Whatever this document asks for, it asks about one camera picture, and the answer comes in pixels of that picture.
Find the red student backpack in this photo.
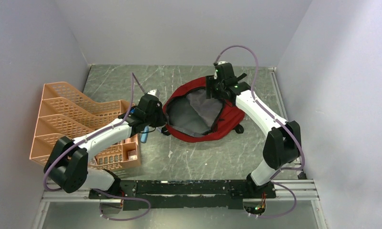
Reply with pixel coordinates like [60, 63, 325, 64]
[160, 77, 245, 143]

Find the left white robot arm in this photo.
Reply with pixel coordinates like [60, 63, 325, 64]
[43, 90, 166, 198]

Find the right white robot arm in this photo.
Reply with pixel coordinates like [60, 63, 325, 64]
[206, 62, 302, 198]

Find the blue utility knife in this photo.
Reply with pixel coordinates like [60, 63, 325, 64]
[140, 126, 149, 143]

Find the small pink box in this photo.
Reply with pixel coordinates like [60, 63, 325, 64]
[127, 150, 137, 160]

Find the orange plastic file organizer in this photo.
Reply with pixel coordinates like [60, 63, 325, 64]
[29, 82, 141, 171]

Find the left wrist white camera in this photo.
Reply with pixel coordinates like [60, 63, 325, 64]
[147, 89, 160, 98]

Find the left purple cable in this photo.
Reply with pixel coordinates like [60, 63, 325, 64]
[42, 73, 152, 221]

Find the purple cable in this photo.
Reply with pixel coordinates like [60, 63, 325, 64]
[42, 73, 152, 221]
[215, 45, 306, 219]

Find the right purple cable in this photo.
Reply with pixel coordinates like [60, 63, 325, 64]
[215, 45, 306, 219]

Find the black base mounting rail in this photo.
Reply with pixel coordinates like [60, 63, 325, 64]
[88, 178, 277, 211]

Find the aluminium frame rail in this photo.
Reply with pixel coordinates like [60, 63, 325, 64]
[41, 179, 328, 229]

